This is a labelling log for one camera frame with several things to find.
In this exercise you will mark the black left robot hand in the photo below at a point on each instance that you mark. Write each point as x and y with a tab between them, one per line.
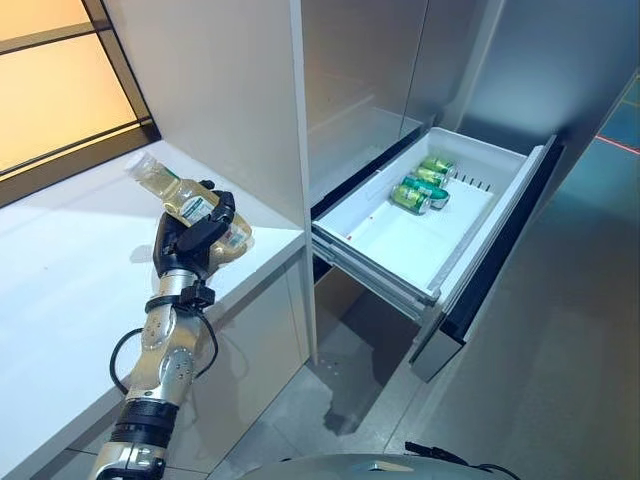
172	250

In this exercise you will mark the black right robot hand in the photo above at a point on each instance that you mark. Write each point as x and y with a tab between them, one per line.
440	454

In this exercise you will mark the yellow tea plastic bottle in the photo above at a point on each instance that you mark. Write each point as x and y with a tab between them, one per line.
165	187

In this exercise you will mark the white fridge drawer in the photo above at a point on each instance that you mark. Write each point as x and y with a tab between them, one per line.
400	240

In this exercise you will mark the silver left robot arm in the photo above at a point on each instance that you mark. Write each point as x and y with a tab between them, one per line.
170	360

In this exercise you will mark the stainless steel fridge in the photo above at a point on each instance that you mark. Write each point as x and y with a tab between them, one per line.
360	75

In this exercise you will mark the grey robot torso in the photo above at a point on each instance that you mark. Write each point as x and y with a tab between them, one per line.
360	467

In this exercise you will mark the white counter cabinet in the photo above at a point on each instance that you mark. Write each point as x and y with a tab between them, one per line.
75	280

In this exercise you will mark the tall white cabinet panel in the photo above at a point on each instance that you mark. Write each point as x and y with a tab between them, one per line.
225	100

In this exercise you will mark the light green drink can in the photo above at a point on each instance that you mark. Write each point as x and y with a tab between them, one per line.
429	176
409	199
437	166

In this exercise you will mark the teal green drink can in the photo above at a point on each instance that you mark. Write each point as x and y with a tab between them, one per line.
427	191

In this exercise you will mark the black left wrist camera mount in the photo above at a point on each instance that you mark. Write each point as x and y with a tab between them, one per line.
197	295

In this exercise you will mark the orange window with dark frame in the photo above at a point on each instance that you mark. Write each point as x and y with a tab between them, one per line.
50	90

